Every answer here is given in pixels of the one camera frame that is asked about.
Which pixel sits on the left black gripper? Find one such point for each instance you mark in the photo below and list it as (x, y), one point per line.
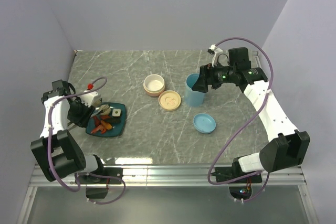
(82, 119)

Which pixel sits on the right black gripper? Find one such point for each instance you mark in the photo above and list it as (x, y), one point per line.
(207, 76)

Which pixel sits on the metal serving tongs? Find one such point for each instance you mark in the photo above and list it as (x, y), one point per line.
(83, 121)

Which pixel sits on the blue tall cup container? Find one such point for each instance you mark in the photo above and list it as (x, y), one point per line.
(193, 98)

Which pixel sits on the dark seaweed sushi roll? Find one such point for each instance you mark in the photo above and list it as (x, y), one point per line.
(113, 120)

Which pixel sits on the white sushi roll piece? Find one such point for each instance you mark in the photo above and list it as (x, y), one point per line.
(116, 113)

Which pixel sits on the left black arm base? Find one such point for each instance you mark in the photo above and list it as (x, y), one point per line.
(98, 184)

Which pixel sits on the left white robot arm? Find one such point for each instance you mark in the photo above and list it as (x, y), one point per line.
(56, 149)

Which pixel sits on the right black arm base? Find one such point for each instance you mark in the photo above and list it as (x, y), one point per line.
(239, 189)

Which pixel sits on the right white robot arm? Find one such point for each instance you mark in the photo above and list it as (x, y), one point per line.
(287, 146)

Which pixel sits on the orange red food piece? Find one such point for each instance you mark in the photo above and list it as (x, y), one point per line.
(104, 117)

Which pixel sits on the orange fried food piece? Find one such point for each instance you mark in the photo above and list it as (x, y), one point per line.
(106, 125)

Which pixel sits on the red shrimp piece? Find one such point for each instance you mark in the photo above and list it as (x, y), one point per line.
(100, 129)

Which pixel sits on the teal square plate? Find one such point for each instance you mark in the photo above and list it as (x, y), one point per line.
(117, 128)

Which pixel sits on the blue round lid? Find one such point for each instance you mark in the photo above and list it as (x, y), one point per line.
(204, 123)

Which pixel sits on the beige round lid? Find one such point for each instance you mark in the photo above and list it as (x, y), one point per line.
(169, 100)

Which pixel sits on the pink white bowl container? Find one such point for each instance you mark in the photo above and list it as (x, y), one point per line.
(154, 85)

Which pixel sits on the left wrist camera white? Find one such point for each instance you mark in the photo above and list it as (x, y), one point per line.
(91, 99)

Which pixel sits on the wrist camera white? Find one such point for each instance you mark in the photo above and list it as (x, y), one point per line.
(215, 52)
(91, 99)

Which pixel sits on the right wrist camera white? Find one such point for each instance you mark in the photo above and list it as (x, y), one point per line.
(215, 52)

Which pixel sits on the aluminium mounting rail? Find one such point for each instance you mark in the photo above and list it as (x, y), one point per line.
(165, 160)

